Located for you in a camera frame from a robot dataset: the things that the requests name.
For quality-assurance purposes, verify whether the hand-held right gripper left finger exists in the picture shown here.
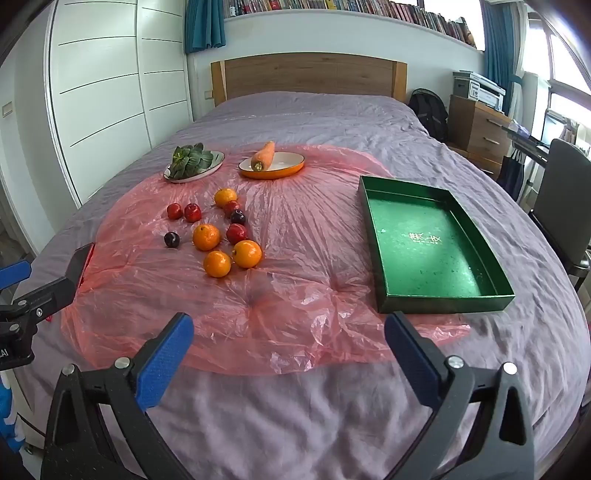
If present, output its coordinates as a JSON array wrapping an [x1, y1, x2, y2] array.
[[41, 312, 195, 480]]

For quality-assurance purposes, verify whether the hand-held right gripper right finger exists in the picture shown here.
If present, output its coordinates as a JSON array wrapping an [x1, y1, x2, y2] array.
[[384, 311, 539, 480]]

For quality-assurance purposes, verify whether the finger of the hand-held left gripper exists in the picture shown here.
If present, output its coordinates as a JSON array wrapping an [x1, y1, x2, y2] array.
[[13, 243, 96, 320], [0, 260, 32, 291]]

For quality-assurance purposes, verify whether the green rectangular tray box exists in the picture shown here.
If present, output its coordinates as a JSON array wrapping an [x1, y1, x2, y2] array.
[[359, 175, 515, 315]]

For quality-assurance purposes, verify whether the blue white cloth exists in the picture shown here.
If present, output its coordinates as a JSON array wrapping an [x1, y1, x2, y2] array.
[[0, 374, 24, 455]]

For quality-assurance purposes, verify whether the pink plastic sheet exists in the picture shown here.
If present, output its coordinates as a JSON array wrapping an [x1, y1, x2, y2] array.
[[60, 144, 472, 377]]

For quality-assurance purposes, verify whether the green bok choy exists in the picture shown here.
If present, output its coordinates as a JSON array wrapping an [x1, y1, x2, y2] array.
[[171, 143, 214, 178]]

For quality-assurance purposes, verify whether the white oval plate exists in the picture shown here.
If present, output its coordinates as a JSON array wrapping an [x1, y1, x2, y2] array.
[[164, 151, 225, 184]]

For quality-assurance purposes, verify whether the white wardrobe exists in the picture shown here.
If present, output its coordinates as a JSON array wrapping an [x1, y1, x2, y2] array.
[[46, 0, 195, 208]]

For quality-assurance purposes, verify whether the dark blue bag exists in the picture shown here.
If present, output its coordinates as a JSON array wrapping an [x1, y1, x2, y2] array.
[[498, 150, 527, 201]]

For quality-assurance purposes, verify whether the orange carrot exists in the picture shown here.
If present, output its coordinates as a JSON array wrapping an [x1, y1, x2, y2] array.
[[250, 141, 276, 172]]

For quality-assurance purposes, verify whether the orange oval plate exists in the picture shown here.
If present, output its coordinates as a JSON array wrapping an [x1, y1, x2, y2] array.
[[238, 152, 306, 180]]

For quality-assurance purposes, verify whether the dark grey chair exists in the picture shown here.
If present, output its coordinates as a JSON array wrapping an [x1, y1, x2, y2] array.
[[529, 138, 591, 291]]

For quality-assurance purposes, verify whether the wooden drawer cabinet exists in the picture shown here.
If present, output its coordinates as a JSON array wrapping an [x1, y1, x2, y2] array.
[[448, 95, 513, 181]]

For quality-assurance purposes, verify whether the black backpack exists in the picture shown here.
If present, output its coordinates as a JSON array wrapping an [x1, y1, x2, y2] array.
[[409, 89, 450, 141]]

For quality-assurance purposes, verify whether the glass desk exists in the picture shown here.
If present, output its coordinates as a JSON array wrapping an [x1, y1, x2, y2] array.
[[503, 122, 555, 162]]

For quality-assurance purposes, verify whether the laptop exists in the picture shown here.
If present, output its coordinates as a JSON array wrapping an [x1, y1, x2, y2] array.
[[540, 108, 578, 148]]

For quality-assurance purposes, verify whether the white printer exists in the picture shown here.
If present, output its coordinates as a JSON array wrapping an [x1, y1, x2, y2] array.
[[468, 80, 506, 110]]

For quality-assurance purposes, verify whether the short teal curtain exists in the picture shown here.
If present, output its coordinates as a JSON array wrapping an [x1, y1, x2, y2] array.
[[185, 0, 227, 55]]

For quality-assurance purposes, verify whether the wooden headboard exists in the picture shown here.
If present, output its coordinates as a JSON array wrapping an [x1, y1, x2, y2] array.
[[211, 52, 408, 108]]

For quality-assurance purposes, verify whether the long teal curtain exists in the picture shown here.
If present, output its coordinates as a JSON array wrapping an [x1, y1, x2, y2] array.
[[482, 0, 522, 116]]

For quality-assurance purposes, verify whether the window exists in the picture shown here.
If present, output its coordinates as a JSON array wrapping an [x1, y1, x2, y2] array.
[[522, 0, 591, 153]]

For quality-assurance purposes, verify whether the row of books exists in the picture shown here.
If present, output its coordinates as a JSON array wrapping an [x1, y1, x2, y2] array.
[[223, 0, 476, 47]]

